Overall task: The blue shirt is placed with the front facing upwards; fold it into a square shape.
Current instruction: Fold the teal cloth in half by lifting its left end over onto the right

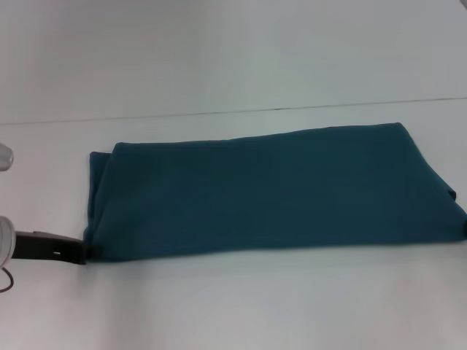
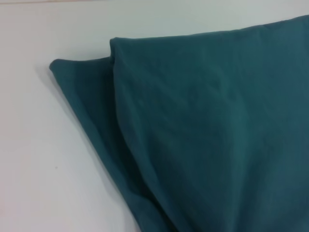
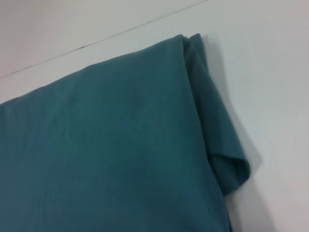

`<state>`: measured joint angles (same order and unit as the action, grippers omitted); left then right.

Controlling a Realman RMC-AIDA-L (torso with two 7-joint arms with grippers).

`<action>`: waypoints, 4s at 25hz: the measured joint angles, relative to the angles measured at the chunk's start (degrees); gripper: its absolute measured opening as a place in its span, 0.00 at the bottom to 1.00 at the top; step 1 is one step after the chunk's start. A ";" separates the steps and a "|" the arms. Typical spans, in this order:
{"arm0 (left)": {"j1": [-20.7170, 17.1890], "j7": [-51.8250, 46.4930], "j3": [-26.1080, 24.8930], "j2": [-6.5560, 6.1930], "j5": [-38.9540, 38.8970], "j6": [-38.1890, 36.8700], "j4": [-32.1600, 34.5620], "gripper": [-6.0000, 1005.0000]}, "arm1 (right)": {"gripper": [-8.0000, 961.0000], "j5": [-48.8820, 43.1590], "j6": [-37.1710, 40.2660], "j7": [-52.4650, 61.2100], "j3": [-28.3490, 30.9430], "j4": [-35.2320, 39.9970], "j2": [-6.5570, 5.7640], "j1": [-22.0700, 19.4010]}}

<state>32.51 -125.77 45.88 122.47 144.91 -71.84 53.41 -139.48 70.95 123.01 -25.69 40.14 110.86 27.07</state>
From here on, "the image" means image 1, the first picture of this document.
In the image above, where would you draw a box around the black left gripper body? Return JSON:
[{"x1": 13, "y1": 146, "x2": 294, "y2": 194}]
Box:
[{"x1": 12, "y1": 230, "x2": 90, "y2": 265}]

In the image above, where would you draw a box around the teal t-shirt with FREE print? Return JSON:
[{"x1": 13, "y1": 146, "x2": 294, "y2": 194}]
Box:
[{"x1": 82, "y1": 122, "x2": 467, "y2": 262}]

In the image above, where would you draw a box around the left arm cable with plug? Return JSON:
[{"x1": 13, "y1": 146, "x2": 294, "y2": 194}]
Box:
[{"x1": 0, "y1": 268, "x2": 16, "y2": 295}]

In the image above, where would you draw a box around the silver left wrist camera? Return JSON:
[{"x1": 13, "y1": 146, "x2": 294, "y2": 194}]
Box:
[{"x1": 0, "y1": 143, "x2": 15, "y2": 172}]

